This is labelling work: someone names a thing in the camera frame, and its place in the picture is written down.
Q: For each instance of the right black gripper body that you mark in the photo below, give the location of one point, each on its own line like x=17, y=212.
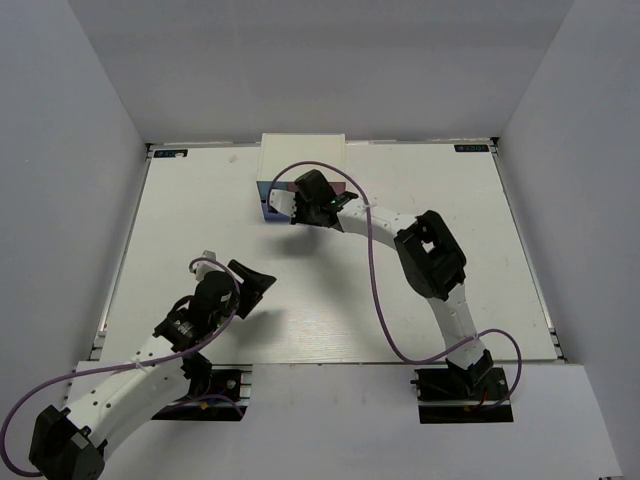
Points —
x=306, y=211

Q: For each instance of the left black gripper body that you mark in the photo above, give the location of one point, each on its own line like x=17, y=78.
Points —
x=222, y=315

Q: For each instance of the pink drawer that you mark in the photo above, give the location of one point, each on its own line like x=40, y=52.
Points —
x=338, y=187

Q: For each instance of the purple-blue wide drawer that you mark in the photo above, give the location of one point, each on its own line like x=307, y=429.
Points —
x=272, y=216

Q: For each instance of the light blue small drawer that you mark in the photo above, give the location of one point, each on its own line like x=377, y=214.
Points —
x=264, y=189

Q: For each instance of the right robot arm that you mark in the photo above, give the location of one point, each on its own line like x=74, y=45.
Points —
x=431, y=260

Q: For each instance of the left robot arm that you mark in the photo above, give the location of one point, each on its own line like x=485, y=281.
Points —
x=75, y=442

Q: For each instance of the white drawer cabinet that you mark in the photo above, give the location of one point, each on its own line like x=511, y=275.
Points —
x=279, y=150

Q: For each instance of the left blue corner label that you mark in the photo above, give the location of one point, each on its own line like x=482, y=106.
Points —
x=170, y=153

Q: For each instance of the blue corner label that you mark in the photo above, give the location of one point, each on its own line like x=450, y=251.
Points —
x=471, y=148
x=170, y=153

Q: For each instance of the right blue corner label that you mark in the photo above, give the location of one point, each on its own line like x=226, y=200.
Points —
x=471, y=148

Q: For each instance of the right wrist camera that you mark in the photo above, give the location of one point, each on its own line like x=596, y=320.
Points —
x=282, y=202

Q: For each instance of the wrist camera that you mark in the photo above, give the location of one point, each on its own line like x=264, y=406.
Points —
x=282, y=202
x=204, y=264

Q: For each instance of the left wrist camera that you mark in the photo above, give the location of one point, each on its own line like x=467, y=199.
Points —
x=204, y=264

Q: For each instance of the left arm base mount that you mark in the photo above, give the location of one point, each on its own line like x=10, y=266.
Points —
x=224, y=398

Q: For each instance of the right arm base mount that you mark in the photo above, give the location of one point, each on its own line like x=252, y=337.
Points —
x=441, y=401

